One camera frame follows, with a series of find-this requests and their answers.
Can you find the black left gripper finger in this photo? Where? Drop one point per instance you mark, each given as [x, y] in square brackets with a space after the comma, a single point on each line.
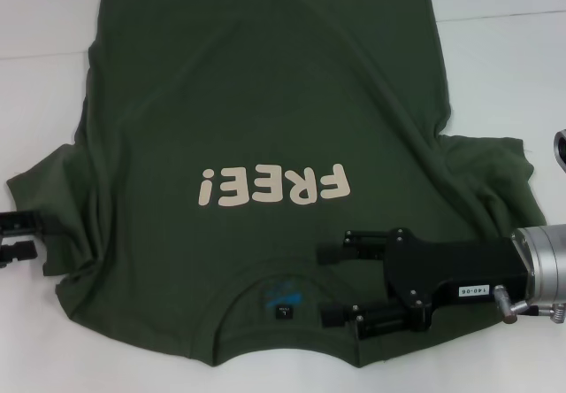
[17, 252]
[31, 222]

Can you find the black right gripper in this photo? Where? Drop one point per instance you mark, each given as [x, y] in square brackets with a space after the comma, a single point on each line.
[442, 264]

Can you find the dark green FREE t-shirt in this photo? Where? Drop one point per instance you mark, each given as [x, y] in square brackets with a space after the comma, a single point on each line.
[265, 101]

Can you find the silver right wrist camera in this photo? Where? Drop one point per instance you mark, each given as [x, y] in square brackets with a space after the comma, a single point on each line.
[561, 145]

